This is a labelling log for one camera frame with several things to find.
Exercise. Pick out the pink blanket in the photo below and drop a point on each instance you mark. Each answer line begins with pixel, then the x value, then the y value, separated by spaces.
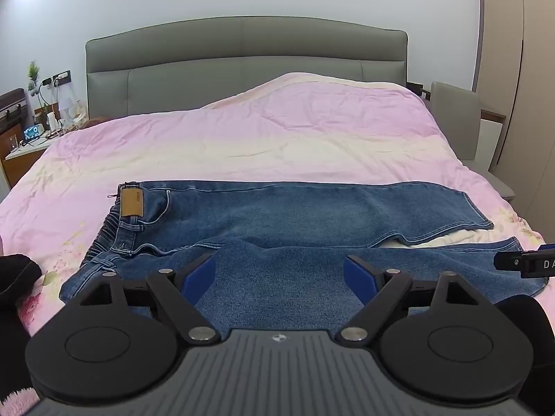
pixel 269 138

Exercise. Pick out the grey upholstered headboard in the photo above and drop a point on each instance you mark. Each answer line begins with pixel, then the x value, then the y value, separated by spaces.
pixel 243 65

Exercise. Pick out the blue denim pants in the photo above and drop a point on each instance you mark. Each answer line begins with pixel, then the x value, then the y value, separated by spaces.
pixel 282 221

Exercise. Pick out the blue alarm clock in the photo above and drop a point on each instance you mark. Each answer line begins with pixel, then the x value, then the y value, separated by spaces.
pixel 33 132

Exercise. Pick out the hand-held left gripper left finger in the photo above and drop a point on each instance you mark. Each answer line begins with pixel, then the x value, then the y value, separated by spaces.
pixel 200 276

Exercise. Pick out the white cup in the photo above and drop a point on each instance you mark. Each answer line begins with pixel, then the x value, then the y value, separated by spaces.
pixel 52 122

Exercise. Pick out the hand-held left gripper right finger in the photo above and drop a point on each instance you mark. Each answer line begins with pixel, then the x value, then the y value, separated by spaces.
pixel 359 276

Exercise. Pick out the black cloth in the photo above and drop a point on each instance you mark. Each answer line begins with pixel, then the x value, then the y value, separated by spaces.
pixel 13 294

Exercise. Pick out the brown wooden nightstand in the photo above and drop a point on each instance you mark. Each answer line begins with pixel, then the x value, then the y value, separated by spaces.
pixel 11 112

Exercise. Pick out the dark wooden nightstand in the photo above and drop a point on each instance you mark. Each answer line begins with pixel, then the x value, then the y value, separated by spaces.
pixel 418 89

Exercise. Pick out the white nightstand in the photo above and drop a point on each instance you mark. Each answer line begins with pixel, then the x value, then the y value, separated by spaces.
pixel 26 156

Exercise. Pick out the wall power outlet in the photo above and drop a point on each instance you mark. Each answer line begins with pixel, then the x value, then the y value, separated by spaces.
pixel 58 78

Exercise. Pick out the grey chair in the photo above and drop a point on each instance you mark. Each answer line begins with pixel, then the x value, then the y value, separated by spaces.
pixel 455 112

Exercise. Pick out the small green plant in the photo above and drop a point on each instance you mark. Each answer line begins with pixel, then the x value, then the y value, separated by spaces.
pixel 33 76

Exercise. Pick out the pink fluffy cloth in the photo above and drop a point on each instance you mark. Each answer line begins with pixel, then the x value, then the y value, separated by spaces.
pixel 15 401

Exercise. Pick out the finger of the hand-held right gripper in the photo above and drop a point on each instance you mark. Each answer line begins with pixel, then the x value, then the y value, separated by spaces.
pixel 508 261

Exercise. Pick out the beige wardrobe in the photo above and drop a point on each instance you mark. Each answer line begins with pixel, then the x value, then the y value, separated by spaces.
pixel 520 86

